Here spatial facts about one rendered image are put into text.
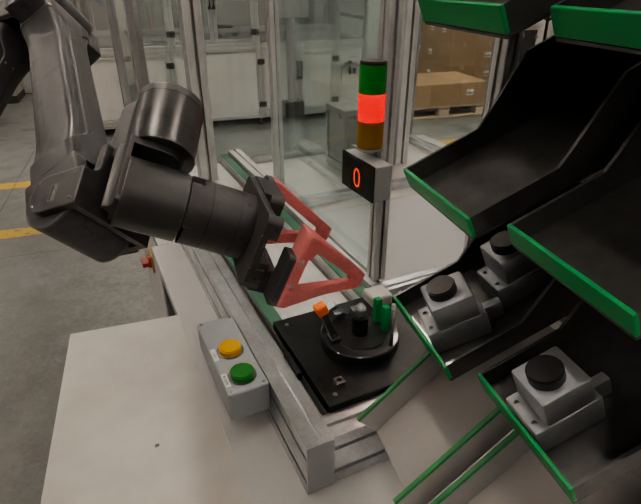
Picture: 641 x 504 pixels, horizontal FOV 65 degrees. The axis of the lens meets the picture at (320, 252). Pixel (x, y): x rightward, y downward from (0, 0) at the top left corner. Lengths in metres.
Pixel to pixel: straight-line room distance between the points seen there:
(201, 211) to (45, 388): 2.15
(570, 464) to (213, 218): 0.35
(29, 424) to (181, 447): 1.50
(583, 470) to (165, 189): 0.40
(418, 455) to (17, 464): 1.77
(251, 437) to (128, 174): 0.61
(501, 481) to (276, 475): 0.36
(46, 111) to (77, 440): 0.60
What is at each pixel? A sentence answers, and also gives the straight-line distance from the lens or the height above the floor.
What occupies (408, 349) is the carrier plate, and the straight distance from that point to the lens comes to 0.92.
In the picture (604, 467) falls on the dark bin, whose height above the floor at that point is 1.22.
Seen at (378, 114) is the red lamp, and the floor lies 1.33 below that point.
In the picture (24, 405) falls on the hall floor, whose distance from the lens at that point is 2.48.
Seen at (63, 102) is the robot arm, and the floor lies 1.44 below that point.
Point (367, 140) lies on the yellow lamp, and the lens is 0.96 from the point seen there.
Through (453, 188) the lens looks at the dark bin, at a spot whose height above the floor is 1.36.
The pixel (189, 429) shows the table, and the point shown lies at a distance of 0.95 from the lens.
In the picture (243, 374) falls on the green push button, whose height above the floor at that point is 0.97.
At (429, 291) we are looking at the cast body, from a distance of 0.53.
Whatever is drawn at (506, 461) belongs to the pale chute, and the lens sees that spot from 0.64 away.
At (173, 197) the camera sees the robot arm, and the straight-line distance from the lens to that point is 0.40.
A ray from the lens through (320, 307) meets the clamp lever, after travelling 0.83.
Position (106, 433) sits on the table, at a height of 0.86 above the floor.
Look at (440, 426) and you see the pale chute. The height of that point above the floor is 1.05.
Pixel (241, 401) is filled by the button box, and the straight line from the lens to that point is 0.86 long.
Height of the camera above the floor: 1.55
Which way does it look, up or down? 29 degrees down
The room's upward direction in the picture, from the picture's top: straight up
